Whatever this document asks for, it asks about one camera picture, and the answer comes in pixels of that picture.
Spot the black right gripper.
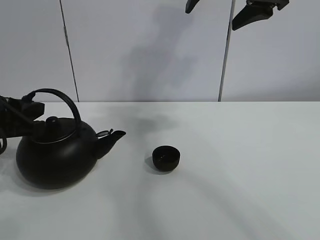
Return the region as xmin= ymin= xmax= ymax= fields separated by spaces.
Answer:
xmin=232 ymin=0 xmax=290 ymax=31

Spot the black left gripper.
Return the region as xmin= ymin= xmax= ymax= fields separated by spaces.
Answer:
xmin=0 ymin=96 xmax=75 ymax=138

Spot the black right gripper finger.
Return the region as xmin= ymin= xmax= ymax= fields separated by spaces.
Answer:
xmin=185 ymin=0 xmax=200 ymax=14

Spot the black round teapot kettle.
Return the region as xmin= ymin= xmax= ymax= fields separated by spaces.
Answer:
xmin=16 ymin=88 xmax=126 ymax=190

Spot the small black teacup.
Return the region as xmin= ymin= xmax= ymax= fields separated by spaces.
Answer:
xmin=152 ymin=145 xmax=181 ymax=172

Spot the silver wall seam strip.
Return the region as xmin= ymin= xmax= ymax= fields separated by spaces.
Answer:
xmin=217 ymin=0 xmax=236 ymax=102

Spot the thin dark wall seam strip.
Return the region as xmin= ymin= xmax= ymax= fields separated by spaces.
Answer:
xmin=58 ymin=0 xmax=80 ymax=102

